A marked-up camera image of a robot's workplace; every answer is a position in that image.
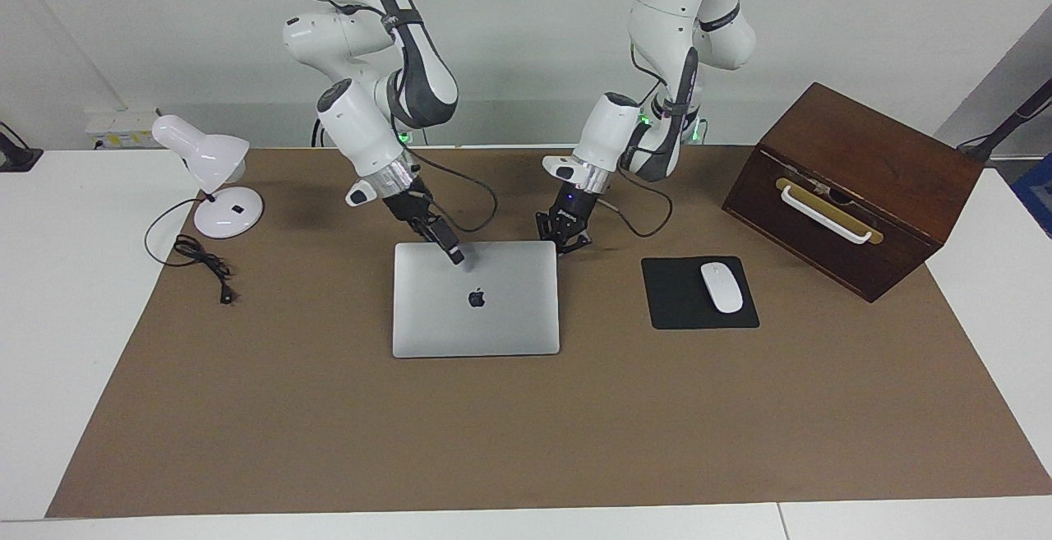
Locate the blue crate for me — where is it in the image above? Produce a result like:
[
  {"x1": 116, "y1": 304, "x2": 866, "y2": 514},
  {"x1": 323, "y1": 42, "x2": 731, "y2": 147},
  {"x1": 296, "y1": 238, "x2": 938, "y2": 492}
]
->
[{"x1": 1011, "y1": 154, "x2": 1052, "y2": 238}]

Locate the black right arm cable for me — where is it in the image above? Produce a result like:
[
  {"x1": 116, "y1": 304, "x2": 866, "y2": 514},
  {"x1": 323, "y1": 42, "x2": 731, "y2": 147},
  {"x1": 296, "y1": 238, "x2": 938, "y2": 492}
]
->
[{"x1": 255, "y1": 0, "x2": 500, "y2": 235}]

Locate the white power strip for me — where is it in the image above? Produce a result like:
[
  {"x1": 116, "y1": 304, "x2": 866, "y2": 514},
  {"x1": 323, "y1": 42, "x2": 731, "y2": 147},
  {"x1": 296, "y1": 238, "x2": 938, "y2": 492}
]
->
[{"x1": 85, "y1": 108, "x2": 161, "y2": 150}]

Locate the black clamp mount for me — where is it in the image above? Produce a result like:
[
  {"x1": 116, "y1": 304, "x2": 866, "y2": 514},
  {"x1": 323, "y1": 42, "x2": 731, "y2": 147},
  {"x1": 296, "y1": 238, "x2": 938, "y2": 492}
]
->
[{"x1": 0, "y1": 122, "x2": 44, "y2": 173}]

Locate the white desk lamp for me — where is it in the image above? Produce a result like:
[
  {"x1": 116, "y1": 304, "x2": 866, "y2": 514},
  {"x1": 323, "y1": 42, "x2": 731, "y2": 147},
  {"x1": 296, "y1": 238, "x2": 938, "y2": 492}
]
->
[{"x1": 151, "y1": 114, "x2": 265, "y2": 239}]

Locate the white computer mouse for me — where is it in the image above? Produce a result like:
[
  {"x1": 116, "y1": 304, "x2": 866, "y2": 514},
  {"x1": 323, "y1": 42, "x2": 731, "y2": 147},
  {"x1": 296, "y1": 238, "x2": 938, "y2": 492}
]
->
[{"x1": 699, "y1": 261, "x2": 745, "y2": 315}]

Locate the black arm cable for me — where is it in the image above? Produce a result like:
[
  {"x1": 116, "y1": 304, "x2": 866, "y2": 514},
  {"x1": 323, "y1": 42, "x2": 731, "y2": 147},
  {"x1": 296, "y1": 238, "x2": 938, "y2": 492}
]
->
[
  {"x1": 596, "y1": 39, "x2": 675, "y2": 238},
  {"x1": 255, "y1": 0, "x2": 500, "y2": 235}
]

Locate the dark wooden box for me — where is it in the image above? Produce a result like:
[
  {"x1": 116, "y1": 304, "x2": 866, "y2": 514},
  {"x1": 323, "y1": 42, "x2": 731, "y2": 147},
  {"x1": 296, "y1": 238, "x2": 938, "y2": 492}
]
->
[{"x1": 722, "y1": 82, "x2": 985, "y2": 303}]

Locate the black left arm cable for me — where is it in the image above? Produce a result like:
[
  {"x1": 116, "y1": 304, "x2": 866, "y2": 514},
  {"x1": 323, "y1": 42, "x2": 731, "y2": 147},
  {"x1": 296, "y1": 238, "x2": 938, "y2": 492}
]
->
[{"x1": 596, "y1": 39, "x2": 675, "y2": 238}]

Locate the brown table mat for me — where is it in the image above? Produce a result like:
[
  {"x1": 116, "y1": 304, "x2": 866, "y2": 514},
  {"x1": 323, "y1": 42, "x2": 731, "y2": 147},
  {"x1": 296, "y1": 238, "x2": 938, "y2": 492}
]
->
[{"x1": 45, "y1": 145, "x2": 1052, "y2": 519}]

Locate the black mouse pad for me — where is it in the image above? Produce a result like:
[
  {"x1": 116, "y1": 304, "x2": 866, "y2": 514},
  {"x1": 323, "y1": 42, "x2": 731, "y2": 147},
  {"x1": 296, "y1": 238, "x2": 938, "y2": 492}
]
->
[{"x1": 641, "y1": 256, "x2": 760, "y2": 330}]

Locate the black lamp power cable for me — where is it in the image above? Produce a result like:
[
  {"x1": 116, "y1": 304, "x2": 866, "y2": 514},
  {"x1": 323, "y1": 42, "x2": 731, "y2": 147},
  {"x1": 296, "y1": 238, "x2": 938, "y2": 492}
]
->
[{"x1": 145, "y1": 197, "x2": 238, "y2": 306}]

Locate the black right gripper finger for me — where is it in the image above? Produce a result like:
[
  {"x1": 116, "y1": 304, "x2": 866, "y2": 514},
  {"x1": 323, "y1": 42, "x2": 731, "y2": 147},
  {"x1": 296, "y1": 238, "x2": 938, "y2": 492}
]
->
[
  {"x1": 431, "y1": 219, "x2": 466, "y2": 264},
  {"x1": 415, "y1": 224, "x2": 457, "y2": 265}
]

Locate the white box handle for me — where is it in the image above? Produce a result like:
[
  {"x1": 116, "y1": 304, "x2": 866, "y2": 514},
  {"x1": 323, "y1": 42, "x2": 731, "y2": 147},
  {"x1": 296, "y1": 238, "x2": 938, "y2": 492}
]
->
[{"x1": 779, "y1": 185, "x2": 874, "y2": 245}]

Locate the silver laptop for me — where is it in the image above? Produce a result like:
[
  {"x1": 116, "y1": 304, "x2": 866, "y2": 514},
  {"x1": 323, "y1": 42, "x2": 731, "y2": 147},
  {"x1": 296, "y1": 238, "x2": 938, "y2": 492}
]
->
[{"x1": 392, "y1": 240, "x2": 561, "y2": 358}]

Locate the black stand pole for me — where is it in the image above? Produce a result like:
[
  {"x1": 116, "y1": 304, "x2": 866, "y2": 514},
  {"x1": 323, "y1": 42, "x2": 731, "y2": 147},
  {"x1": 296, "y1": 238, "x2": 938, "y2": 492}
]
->
[{"x1": 957, "y1": 78, "x2": 1052, "y2": 161}]

